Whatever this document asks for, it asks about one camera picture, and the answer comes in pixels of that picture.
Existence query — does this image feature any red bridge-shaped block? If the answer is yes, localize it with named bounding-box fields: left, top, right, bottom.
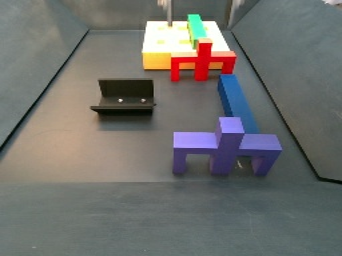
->
left=170, top=38, right=237, bottom=82

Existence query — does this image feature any purple bridge-shaped block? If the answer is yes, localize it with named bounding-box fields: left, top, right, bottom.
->
left=172, top=117, right=282, bottom=176

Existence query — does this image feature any blue long block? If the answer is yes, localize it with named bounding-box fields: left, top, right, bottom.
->
left=218, top=74, right=259, bottom=134

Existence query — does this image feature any green long block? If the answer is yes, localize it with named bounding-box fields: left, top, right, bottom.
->
left=187, top=14, right=207, bottom=48

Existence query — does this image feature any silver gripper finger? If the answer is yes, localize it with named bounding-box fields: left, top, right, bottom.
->
left=227, top=0, right=245, bottom=29
left=156, top=0, right=172, bottom=26

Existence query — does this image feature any yellow board with slots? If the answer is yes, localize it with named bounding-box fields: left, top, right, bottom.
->
left=142, top=21, right=233, bottom=70

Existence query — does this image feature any black metal bracket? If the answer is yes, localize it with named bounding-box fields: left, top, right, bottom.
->
left=91, top=78, right=155, bottom=114

